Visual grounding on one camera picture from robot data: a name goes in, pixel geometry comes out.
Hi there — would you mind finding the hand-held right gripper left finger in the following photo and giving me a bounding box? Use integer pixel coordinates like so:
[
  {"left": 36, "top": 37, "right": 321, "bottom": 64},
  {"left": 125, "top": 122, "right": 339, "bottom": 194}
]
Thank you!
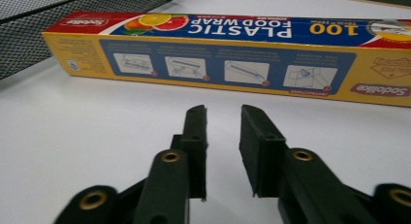
[{"left": 170, "top": 104, "right": 208, "bottom": 203}]

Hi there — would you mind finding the black metal mesh basket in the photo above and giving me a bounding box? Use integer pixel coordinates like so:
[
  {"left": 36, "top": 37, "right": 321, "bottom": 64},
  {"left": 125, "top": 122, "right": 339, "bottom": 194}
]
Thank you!
[{"left": 0, "top": 0, "right": 183, "bottom": 81}]

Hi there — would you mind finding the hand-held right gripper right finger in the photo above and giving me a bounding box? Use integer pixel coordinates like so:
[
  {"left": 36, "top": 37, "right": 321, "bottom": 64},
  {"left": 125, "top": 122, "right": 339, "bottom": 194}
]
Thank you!
[{"left": 238, "top": 104, "right": 289, "bottom": 199}]

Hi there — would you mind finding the yellow plastic wrap box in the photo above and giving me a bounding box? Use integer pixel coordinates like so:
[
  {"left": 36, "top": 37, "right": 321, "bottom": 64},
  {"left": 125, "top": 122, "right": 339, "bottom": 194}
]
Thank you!
[{"left": 42, "top": 11, "right": 411, "bottom": 108}]

